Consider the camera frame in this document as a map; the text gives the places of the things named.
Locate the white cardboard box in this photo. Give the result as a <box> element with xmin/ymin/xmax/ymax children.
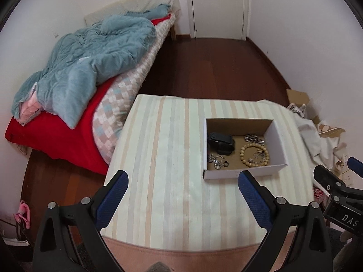
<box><xmin>202</xmin><ymin>118</ymin><xmax>290</xmax><ymax>181</ymax></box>

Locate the white cloth pile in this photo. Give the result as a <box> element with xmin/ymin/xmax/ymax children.
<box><xmin>262</xmin><ymin>99</ymin><xmax>348</xmax><ymax>170</ymax></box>

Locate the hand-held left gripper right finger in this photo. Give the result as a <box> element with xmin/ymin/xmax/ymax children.
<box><xmin>238</xmin><ymin>170</ymin><xmax>333</xmax><ymax>272</ymax></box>

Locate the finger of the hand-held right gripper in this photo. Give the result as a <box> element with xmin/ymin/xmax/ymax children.
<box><xmin>347</xmin><ymin>156</ymin><xmax>363</xmax><ymax>178</ymax></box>
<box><xmin>313</xmin><ymin>164</ymin><xmax>363</xmax><ymax>202</ymax></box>

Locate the striped tablecloth with pink band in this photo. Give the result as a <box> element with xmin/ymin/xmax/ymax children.
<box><xmin>99</xmin><ymin>93</ymin><xmax>316</xmax><ymax>272</ymax></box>

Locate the thin silver charm bracelet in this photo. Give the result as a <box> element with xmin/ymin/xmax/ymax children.
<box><xmin>208</xmin><ymin>153</ymin><xmax>224</xmax><ymax>170</ymax></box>

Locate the white door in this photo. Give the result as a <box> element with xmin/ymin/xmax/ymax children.
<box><xmin>184</xmin><ymin>0</ymin><xmax>251</xmax><ymax>41</ymax></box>

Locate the chunky silver chain bracelet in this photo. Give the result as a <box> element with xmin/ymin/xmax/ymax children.
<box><xmin>244</xmin><ymin>134</ymin><xmax>265</xmax><ymax>145</ymax></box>

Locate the pink blanket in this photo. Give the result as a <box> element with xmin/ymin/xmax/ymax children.
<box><xmin>18</xmin><ymin>83</ymin><xmax>43</xmax><ymax>125</ymax></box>

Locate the blue quilt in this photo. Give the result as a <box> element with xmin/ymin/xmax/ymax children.
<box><xmin>11</xmin><ymin>4</ymin><xmax>172</xmax><ymax>129</ymax></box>

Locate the beige patterned cloth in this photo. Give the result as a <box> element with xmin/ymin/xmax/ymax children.
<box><xmin>318</xmin><ymin>120</ymin><xmax>348</xmax><ymax>137</ymax></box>

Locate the white power outlet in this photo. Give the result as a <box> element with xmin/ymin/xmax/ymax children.
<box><xmin>340</xmin><ymin>153</ymin><xmax>355</xmax><ymax>188</ymax></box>

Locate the black fitness band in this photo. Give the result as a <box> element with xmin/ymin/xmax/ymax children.
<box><xmin>207</xmin><ymin>132</ymin><xmax>235</xmax><ymax>156</ymax></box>

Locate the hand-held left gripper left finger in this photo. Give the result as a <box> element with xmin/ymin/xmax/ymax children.
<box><xmin>32</xmin><ymin>170</ymin><xmax>129</xmax><ymax>272</ymax></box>

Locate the brown cardboard box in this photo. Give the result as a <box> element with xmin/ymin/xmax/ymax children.
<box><xmin>286</xmin><ymin>89</ymin><xmax>311</xmax><ymax>111</ymax></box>

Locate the pink hanger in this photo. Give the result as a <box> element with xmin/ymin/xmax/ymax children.
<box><xmin>15</xmin><ymin>201</ymin><xmax>32</xmax><ymax>229</ymax></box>

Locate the wooden bead bracelet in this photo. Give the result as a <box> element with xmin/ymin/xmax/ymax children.
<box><xmin>240</xmin><ymin>143</ymin><xmax>270</xmax><ymax>168</ymax></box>

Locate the checkered mattress cover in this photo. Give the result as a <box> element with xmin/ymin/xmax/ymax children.
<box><xmin>92</xmin><ymin>14</ymin><xmax>176</xmax><ymax>166</ymax></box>

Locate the thin silver slider bracelet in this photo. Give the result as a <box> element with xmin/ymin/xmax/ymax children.
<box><xmin>248</xmin><ymin>150</ymin><xmax>269</xmax><ymax>165</ymax></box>

